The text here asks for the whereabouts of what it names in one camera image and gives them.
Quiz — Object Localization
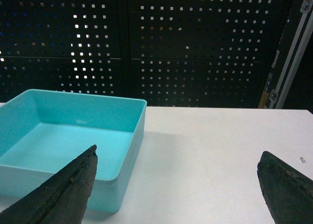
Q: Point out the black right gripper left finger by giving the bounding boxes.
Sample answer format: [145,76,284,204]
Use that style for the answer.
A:
[0,145,98,224]

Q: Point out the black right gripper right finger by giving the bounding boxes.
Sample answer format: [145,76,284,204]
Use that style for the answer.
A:
[257,151,313,224]

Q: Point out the light teal plastic box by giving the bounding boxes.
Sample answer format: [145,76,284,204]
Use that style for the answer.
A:
[0,90,147,213]

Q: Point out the black aluminium-edged flight case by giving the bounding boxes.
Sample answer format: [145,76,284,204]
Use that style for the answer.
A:
[258,0,313,109]

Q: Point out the black perforated metal panel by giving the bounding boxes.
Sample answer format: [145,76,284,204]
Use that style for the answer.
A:
[0,0,294,108]

